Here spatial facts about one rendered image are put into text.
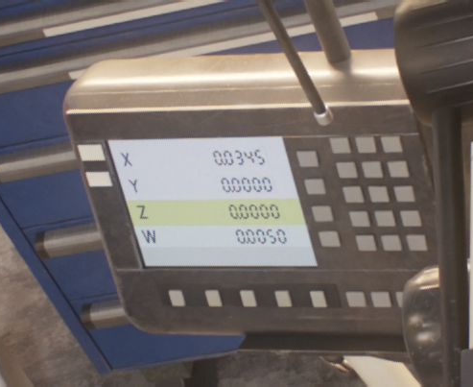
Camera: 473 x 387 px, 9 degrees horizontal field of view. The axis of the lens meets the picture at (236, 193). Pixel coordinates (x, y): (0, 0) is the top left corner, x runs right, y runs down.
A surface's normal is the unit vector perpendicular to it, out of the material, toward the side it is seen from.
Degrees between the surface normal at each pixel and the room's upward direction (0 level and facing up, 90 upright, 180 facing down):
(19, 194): 90
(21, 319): 0
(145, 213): 71
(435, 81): 64
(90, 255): 90
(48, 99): 90
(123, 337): 90
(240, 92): 14
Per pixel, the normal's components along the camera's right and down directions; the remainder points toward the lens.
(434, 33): -0.36, -0.26
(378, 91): -0.44, -0.44
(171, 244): -0.40, 0.50
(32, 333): -0.36, -0.65
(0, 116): -0.11, 0.75
